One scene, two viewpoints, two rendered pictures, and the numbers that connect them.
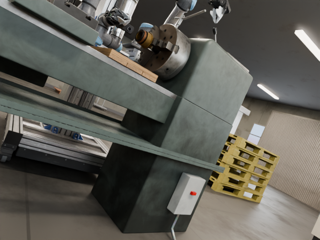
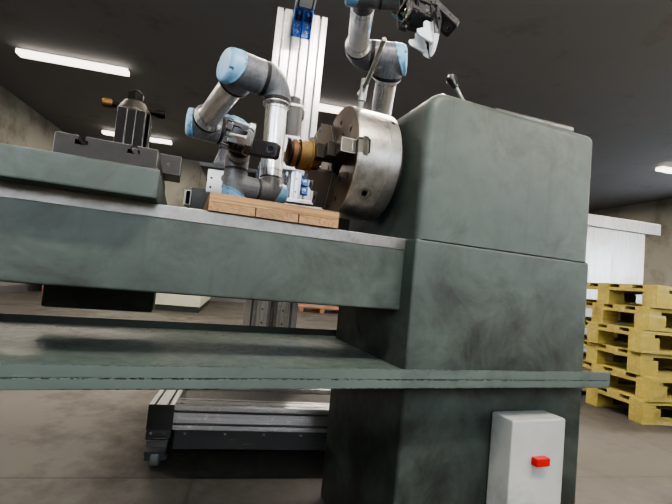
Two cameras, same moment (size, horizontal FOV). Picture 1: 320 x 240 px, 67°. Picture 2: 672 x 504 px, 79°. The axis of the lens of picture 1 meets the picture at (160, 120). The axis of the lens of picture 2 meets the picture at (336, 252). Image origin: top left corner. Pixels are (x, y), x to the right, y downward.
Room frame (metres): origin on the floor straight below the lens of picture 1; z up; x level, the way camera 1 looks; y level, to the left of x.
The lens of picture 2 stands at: (0.38, -0.25, 0.75)
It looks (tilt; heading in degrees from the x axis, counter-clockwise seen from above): 4 degrees up; 21
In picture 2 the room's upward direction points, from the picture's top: 6 degrees clockwise
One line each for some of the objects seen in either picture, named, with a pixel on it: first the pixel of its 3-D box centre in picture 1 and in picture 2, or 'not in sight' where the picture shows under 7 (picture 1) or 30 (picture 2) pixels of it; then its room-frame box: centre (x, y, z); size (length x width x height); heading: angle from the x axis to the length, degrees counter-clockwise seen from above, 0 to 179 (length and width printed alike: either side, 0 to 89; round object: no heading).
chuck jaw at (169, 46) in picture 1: (164, 45); (340, 150); (1.37, 0.15, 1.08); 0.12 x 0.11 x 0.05; 42
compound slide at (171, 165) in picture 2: not in sight; (139, 163); (1.17, 0.63, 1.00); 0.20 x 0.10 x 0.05; 132
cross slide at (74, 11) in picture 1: (60, 15); (121, 174); (1.10, 0.60, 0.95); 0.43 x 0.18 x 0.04; 42
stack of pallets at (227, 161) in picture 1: (232, 163); (660, 347); (4.35, -1.50, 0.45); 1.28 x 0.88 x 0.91; 123
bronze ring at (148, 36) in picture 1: (145, 39); (304, 155); (1.39, 0.26, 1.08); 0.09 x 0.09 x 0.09; 42
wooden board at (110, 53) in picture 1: (118, 63); (262, 219); (1.32, 0.33, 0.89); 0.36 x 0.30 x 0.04; 42
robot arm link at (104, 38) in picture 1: (100, 36); (239, 186); (1.49, 0.54, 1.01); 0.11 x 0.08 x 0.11; 146
